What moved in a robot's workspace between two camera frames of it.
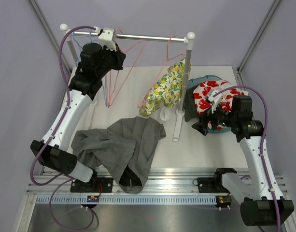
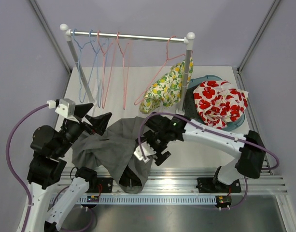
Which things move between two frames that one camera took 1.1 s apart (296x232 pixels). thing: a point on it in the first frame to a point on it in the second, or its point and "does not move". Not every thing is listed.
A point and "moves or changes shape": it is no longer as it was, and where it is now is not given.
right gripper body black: [219, 118] to [159, 143]
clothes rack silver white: [189, 39] does not move
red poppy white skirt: [227, 90] does not move
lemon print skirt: [168, 90] does not move
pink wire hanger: [114, 89] moves or changes shape
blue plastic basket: [194, 81] does not move
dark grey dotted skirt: [190, 110] does not move
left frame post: [63, 61] does not move
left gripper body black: [110, 60] to [86, 126]
